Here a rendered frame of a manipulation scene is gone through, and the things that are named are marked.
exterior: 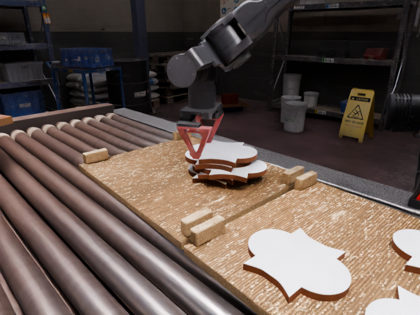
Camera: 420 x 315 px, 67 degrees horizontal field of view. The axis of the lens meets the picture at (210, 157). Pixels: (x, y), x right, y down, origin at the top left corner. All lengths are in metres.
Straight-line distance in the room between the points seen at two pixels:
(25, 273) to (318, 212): 0.47
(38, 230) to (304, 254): 0.43
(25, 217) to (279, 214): 0.46
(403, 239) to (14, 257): 0.58
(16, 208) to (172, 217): 0.31
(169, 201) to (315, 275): 0.30
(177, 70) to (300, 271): 0.37
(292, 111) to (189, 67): 3.75
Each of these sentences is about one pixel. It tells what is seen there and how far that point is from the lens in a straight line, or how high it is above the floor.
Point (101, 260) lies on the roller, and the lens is 0.52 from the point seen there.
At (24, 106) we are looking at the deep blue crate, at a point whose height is 0.31.
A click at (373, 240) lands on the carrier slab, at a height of 0.94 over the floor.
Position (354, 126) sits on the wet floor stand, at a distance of 4.19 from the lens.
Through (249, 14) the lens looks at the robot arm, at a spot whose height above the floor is 1.26.
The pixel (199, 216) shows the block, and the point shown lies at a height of 0.96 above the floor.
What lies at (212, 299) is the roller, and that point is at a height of 0.92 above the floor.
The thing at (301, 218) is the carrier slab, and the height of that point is 0.94.
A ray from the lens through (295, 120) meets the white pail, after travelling 4.29.
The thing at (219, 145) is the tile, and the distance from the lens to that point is 0.71.
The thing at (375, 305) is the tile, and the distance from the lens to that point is 0.43.
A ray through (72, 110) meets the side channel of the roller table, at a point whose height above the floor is 0.95.
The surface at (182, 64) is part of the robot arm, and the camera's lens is 0.56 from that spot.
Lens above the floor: 1.23
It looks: 22 degrees down
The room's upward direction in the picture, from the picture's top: straight up
